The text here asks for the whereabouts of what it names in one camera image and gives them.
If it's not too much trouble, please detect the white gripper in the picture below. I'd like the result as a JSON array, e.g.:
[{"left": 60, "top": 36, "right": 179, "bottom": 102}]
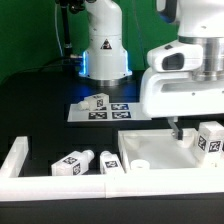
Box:
[{"left": 140, "top": 69, "right": 224, "bottom": 140}]

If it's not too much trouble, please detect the white square tabletop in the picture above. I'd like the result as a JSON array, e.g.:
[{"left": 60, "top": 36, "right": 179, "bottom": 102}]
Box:
[{"left": 118, "top": 128, "right": 202, "bottom": 172}]

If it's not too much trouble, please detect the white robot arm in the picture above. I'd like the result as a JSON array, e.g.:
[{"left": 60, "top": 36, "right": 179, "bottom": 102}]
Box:
[{"left": 80, "top": 0, "right": 224, "bottom": 127}]

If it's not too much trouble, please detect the white marker sheet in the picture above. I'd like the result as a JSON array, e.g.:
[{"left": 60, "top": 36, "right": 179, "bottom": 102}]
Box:
[{"left": 67, "top": 103, "right": 147, "bottom": 122}]

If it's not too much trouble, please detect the white U-shaped fence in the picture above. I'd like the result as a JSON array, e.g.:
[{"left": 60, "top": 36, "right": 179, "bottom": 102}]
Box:
[{"left": 0, "top": 137, "right": 224, "bottom": 202}]

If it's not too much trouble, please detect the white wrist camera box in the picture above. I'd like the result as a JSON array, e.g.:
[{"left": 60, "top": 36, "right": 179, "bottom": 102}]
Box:
[{"left": 147, "top": 41, "right": 203, "bottom": 72}]

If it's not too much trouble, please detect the black cable on table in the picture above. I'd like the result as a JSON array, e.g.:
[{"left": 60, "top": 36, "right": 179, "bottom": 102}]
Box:
[{"left": 0, "top": 54, "right": 84, "bottom": 84}]

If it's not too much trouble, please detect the black camera stand pole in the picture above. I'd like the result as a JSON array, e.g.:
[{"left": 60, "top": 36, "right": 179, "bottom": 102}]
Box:
[{"left": 55, "top": 0, "right": 85, "bottom": 58}]

